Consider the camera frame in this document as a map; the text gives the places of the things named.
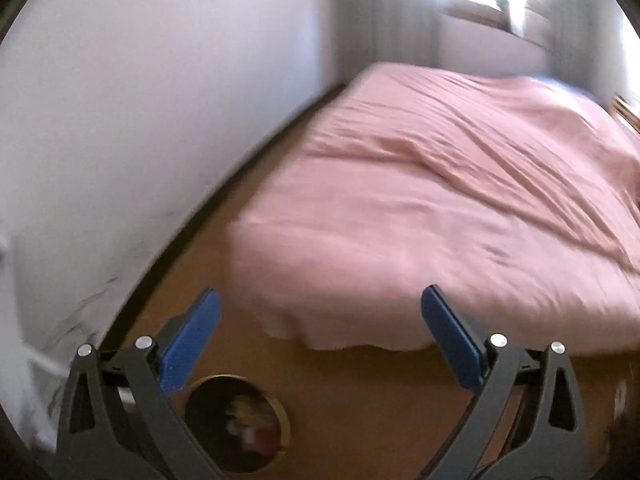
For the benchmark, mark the black baseboard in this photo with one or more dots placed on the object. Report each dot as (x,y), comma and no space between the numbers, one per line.
(215,200)

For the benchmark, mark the blue pillow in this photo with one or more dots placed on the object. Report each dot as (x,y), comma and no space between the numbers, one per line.
(567,87)

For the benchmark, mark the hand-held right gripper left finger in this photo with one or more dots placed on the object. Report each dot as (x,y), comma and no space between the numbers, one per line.
(192,345)

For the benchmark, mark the grey curtain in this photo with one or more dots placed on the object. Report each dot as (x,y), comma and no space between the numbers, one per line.
(385,20)

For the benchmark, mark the pink bed sheet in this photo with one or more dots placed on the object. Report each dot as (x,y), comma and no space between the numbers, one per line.
(425,210)

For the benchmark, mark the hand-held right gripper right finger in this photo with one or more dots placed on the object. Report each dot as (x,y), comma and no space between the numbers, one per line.
(450,340)

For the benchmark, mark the wooden headboard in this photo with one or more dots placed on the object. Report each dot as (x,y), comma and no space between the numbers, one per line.
(627,112)

